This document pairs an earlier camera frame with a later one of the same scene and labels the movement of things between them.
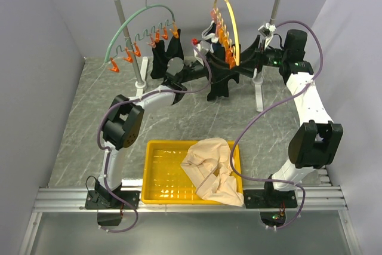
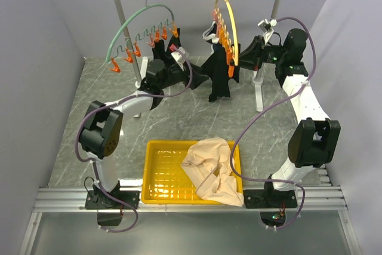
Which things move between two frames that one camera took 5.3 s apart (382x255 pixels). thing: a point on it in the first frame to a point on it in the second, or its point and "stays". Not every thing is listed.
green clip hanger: [133, 48] stays
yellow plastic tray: [165, 180] stays
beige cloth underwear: [208, 166] stays
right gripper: [259, 55] to [252, 58]
